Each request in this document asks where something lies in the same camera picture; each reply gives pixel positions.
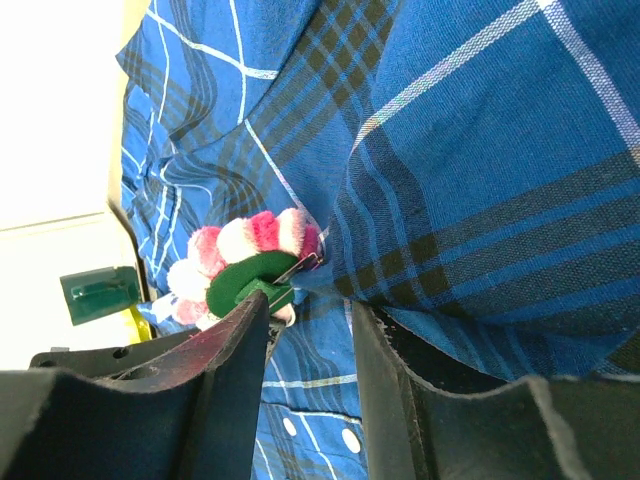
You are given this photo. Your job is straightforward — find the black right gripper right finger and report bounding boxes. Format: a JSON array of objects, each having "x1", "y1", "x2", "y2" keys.
[{"x1": 352, "y1": 304, "x2": 639, "y2": 479}]

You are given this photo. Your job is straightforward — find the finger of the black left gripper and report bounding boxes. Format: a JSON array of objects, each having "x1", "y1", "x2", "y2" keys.
[{"x1": 28, "y1": 319, "x2": 286, "y2": 381}]

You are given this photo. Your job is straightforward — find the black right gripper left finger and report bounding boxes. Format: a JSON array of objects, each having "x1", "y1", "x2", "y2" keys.
[{"x1": 1, "y1": 292, "x2": 269, "y2": 479}]

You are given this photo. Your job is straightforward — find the pink flower brooch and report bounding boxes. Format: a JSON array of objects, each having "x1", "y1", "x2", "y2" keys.
[{"x1": 167, "y1": 208, "x2": 320, "y2": 330}]

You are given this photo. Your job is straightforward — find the green mug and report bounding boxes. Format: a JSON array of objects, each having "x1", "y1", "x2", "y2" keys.
[{"x1": 59, "y1": 266, "x2": 142, "y2": 326}]

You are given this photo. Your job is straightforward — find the blue plaid shirt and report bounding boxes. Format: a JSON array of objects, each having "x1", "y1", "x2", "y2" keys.
[{"x1": 117, "y1": 1, "x2": 639, "y2": 479}]

